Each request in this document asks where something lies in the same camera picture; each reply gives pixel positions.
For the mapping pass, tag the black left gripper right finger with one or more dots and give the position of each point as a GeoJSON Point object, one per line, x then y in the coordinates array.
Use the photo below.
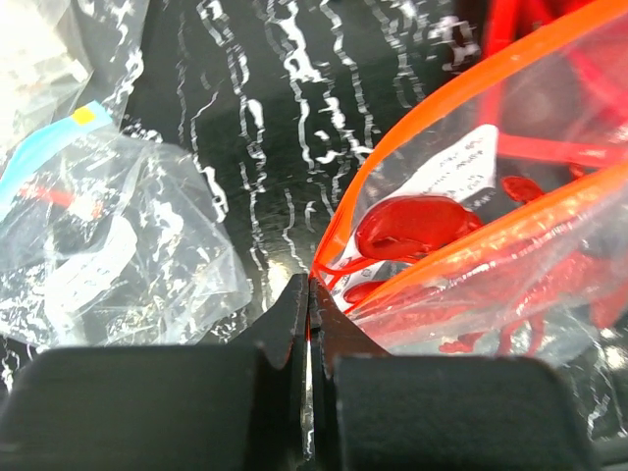
{"type": "Point", "coordinates": [377, 411]}

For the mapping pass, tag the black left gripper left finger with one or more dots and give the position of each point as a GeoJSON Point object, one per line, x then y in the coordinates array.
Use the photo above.
{"type": "Point", "coordinates": [232, 406]}

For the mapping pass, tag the clear orange-zip bag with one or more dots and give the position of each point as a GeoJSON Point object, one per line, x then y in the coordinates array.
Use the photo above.
{"type": "Point", "coordinates": [490, 196]}

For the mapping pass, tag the red toy lobster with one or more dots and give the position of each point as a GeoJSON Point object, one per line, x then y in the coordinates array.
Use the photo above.
{"type": "Point", "coordinates": [466, 235]}

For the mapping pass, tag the clear blue-zip bag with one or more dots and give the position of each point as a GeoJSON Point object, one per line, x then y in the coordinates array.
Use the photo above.
{"type": "Point", "coordinates": [108, 239]}

